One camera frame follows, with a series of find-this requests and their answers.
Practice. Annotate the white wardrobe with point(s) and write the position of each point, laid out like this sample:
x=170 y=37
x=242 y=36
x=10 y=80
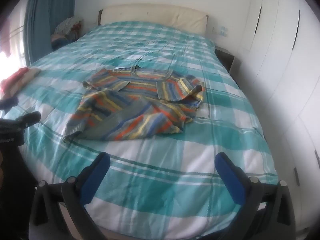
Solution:
x=282 y=75

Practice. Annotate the striped knit sweater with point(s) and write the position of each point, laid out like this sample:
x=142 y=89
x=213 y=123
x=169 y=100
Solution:
x=140 y=100

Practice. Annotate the teal plaid blanket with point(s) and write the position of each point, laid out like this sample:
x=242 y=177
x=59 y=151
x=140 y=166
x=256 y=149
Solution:
x=170 y=170

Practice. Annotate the pile of dark clothes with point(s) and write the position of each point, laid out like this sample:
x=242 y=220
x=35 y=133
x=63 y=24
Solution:
x=63 y=38

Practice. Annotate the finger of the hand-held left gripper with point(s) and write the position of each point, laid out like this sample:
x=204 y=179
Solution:
x=28 y=120

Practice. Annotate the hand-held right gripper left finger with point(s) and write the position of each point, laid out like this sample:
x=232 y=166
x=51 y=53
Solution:
x=96 y=177

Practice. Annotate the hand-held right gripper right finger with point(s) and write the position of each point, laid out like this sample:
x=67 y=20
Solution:
x=231 y=180

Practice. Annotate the dark blue cloth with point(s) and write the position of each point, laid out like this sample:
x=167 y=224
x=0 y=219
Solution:
x=8 y=103

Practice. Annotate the cream padded headboard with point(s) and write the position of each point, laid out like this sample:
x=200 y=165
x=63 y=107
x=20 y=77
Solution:
x=155 y=17

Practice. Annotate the grey striped cloth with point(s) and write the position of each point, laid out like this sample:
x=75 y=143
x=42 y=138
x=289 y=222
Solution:
x=67 y=25

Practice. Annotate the beige cloth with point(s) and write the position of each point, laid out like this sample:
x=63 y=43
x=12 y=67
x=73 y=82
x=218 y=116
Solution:
x=28 y=76

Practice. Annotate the red cloth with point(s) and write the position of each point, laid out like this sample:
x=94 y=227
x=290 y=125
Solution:
x=12 y=78

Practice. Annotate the dark nightstand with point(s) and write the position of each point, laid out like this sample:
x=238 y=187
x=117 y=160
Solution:
x=226 y=57

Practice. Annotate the teal curtain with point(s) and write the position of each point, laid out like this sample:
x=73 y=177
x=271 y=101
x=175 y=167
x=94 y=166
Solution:
x=47 y=12

